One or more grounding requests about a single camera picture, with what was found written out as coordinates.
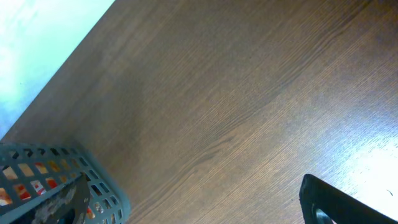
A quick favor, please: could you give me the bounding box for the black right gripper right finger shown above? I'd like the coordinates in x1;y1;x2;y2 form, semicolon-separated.
299;174;397;224

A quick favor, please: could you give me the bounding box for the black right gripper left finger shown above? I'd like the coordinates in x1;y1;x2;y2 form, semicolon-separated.
12;173;91;224

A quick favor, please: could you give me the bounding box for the grey plastic laundry basket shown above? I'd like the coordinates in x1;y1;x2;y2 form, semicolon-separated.
1;142;131;223

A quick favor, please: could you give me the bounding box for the orange brown snack bag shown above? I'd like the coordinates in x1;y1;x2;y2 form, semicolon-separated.
1;161;85;223

